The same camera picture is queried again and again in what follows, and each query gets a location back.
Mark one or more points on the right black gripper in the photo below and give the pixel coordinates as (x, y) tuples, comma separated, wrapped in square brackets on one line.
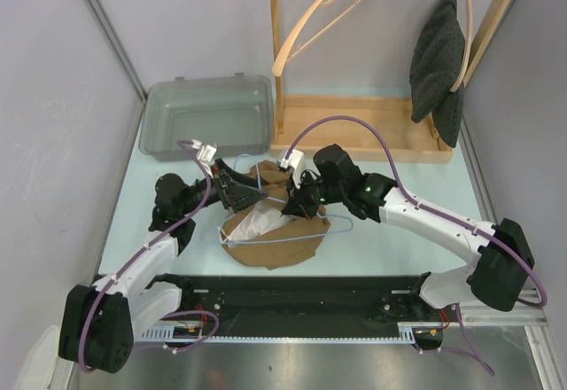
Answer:
[(297, 197)]

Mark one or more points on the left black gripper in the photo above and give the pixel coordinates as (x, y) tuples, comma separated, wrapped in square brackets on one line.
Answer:
[(229, 195)]

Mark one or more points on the tan cloth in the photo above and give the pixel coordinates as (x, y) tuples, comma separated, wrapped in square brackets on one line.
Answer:
[(264, 221)]

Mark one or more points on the light blue wire hanger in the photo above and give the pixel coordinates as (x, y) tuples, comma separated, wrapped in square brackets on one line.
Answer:
[(223, 239)]

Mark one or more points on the dark grey dotted skirt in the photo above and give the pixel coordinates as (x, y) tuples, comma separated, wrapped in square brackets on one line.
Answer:
[(435, 66)]

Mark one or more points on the light wooden hanger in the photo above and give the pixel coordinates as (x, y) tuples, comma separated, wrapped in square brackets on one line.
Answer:
[(467, 47)]

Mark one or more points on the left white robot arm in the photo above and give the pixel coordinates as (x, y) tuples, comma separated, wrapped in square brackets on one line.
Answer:
[(102, 321)]

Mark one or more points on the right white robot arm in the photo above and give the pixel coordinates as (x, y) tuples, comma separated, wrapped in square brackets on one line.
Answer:
[(496, 257)]

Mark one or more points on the clear grey plastic bin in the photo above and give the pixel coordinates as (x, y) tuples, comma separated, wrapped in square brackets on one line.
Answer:
[(235, 113)]

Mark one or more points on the wooden clothes rack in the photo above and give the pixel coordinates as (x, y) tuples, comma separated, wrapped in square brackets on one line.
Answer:
[(370, 128)]

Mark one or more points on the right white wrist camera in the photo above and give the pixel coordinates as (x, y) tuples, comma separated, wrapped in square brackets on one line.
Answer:
[(293, 162)]

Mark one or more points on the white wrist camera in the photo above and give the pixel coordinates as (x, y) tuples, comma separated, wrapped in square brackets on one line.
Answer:
[(293, 162), (204, 152)]

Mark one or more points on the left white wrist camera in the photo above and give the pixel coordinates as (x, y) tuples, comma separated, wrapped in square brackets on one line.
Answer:
[(204, 152)]

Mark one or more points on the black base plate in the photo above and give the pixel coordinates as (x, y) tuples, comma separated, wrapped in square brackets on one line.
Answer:
[(305, 307)]

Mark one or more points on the white slotted cable duct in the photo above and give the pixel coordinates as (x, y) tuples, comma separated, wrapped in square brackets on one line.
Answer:
[(184, 334)]

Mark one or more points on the aluminium frame rail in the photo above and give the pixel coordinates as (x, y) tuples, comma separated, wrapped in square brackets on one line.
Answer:
[(475, 313)]

